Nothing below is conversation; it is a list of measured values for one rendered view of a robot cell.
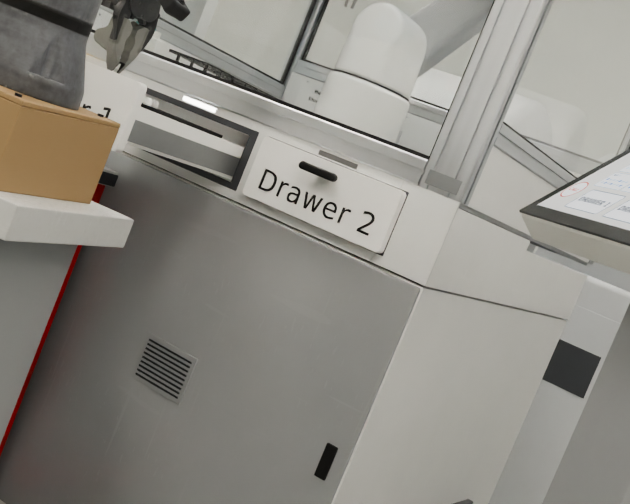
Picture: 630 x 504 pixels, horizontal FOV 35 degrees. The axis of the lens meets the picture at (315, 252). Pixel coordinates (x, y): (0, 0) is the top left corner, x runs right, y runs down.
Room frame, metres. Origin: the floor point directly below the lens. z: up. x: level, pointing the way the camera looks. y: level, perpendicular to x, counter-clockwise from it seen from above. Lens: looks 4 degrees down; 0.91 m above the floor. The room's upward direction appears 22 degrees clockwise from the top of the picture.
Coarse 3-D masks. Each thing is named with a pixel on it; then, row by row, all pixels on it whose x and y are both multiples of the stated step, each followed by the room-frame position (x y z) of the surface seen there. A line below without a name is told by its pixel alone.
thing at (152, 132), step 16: (144, 112) 1.56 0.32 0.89; (144, 128) 1.56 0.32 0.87; (160, 128) 1.60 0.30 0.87; (176, 128) 1.63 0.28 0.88; (192, 128) 1.67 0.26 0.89; (128, 144) 1.55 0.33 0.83; (144, 144) 1.58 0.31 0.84; (160, 144) 1.61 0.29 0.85; (176, 144) 1.64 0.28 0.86; (192, 144) 1.68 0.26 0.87; (208, 144) 1.72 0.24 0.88; (224, 144) 1.76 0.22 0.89; (176, 160) 1.66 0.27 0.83; (192, 160) 1.69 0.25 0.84; (208, 160) 1.73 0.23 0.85; (224, 160) 1.77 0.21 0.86; (224, 176) 1.79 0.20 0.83
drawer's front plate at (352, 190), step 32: (256, 160) 1.77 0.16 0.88; (288, 160) 1.74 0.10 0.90; (320, 160) 1.71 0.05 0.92; (256, 192) 1.76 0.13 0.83; (288, 192) 1.73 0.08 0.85; (320, 192) 1.70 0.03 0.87; (352, 192) 1.67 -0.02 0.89; (384, 192) 1.65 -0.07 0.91; (320, 224) 1.69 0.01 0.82; (352, 224) 1.66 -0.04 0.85; (384, 224) 1.64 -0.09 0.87
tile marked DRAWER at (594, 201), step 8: (592, 192) 1.34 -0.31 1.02; (600, 192) 1.32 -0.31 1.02; (608, 192) 1.31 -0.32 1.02; (576, 200) 1.34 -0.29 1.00; (584, 200) 1.32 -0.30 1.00; (592, 200) 1.31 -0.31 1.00; (600, 200) 1.29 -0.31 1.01; (608, 200) 1.28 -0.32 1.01; (616, 200) 1.26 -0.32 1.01; (576, 208) 1.31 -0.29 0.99; (584, 208) 1.29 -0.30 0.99; (592, 208) 1.28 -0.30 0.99; (600, 208) 1.26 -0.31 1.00
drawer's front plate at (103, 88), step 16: (96, 80) 1.54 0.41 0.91; (112, 80) 1.53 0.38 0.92; (128, 80) 1.51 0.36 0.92; (96, 96) 1.54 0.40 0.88; (112, 96) 1.52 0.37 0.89; (128, 96) 1.51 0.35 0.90; (96, 112) 1.53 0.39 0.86; (112, 112) 1.52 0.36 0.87; (128, 112) 1.50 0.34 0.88; (128, 128) 1.51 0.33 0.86
